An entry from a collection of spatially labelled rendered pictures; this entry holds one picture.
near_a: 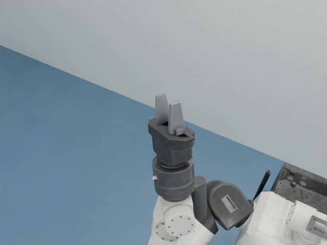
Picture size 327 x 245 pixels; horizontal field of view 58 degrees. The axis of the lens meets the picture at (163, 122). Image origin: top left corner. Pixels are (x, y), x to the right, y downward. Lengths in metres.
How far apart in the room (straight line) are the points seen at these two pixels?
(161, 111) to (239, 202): 0.37
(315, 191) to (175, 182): 0.47
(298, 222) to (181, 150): 0.34
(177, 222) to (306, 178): 0.45
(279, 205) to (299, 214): 0.13
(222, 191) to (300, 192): 0.22
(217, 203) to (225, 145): 1.89
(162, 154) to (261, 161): 2.12
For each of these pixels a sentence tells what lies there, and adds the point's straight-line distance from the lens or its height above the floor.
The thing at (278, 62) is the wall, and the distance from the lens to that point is 2.12.
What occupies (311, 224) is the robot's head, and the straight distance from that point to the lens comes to 0.75.
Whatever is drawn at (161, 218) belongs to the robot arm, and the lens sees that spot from 0.75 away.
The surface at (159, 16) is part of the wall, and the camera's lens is 2.32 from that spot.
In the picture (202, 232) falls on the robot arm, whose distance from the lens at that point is 0.85.
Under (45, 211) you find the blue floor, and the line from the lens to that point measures 2.49.
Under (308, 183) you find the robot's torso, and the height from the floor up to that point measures 1.36.
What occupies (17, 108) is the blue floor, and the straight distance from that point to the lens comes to 3.30.
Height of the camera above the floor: 2.11
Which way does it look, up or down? 48 degrees down
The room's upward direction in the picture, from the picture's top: straight up
